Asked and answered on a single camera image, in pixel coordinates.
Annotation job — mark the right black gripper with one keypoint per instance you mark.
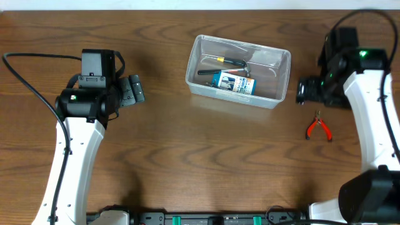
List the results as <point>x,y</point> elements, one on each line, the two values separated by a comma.
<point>311,85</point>

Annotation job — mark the small black handled claw hammer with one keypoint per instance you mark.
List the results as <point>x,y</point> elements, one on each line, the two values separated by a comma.
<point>218,71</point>

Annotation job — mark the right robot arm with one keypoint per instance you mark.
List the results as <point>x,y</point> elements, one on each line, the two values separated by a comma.
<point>355,78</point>

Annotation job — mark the red handled pliers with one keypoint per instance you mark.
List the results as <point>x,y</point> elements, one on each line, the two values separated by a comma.
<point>318,121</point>

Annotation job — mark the black yellow handled screwdriver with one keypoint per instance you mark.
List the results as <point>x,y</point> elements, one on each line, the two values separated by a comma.
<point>217,60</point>

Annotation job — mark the clear plastic storage container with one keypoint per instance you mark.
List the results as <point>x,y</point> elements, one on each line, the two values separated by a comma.
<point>269,66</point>

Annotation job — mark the blue white screwdriver set box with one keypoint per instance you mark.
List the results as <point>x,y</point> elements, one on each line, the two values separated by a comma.
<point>234,83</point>

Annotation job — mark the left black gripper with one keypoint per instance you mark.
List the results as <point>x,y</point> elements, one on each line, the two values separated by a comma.
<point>127,97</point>

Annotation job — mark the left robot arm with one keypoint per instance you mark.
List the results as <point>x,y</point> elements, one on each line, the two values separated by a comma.
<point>90,100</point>

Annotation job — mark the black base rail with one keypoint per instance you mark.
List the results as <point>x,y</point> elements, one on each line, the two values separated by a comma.
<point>273,216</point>

